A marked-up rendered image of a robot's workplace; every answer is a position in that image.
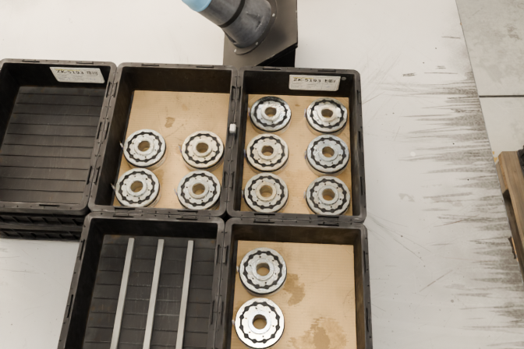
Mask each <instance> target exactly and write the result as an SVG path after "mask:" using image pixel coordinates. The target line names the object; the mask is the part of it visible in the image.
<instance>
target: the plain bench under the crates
mask: <svg viewBox="0 0 524 349"><path fill-rule="evenodd" d="M297 11H298V47H297V49H296V59H295V68H319V69H355V70H356V71H358V72H359V74H360V78H361V94H362V112H363V145H364V163H365V180H366V213H367V215H366V219H365V221H364V223H363V225H365V226H366V229H367V231H368V248H369V265H370V299H371V315H372V333H373V349H524V284H523V280H522V274H521V271H520V268H519V261H518V258H517V255H516V250H515V245H514V242H513V238H512V232H511V228H510V225H509V222H508V215H507V212H506V209H505V202H504V199H503V195H502V192H501V186H500V182H499V179H498V176H497V169H496V166H495V163H494V156H493V153H492V149H491V146H490V140H489V136H488V133H487V127H486V123H485V120H484V116H483V111H482V107H481V103H480V98H479V94H478V90H477V87H476V81H475V78H474V74H473V68H472V65H471V61H470V57H469V52H468V48H467V44H466V39H465V35H464V32H463V28H462V22H461V19H460V15H459V9H458V6H457V2H456V0H297ZM224 37H225V33H224V32H223V31H222V29H221V28H220V27H219V26H217V25H215V24H214V23H212V22H211V21H210V20H208V19H206V18H205V17H203V16H202V15H201V14H199V13H198V12H195V11H193V10H192V9H190V8H189V7H188V5H186V4H185V3H183V2H182V0H0V60H2V59H3V58H28V59H53V60H77V61H102V62H114V63H115V64H116V65H117V67H118V65H119V64H120V63H122V62H149V63H173V64H198V65H222V64H223V51H224ZM79 244H80V242H79V241H44V240H26V239H7V238H0V349H57V346H58V340H59V336H60V333H61V328H62V322H63V318H64V314H65V310H66V303H67V299H68V296H69V289H70V285H71V281H72V277H73V271H74V266H75V263H76V256H77V252H78V248H79Z"/></svg>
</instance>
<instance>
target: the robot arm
mask: <svg viewBox="0 0 524 349"><path fill-rule="evenodd" d="M182 2H183V3H185V4H186V5H188V7H189V8H190V9H192V10H193V11H195V12H198V13H199V14H201V15H202V16H203V17H205V18H206V19H208V20H210V21H211V22H212V23H214V24H215V25H217V26H219V27H220V28H221V29H222V31H223V32H224V33H225V35H226V36H227V38H228V39H229V40H230V41H231V42H232V43H233V44H234V45H235V46H236V47H238V48H246V47H248V46H250V45H251V44H253V43H254V42H255V41H256V40H257V39H258V38H259V37H260V36H261V35H262V33H263V32H264V31H265V29H266V27H267V25H268V23H269V20H270V18H271V5H270V3H269V2H268V1H267V0H182Z"/></svg>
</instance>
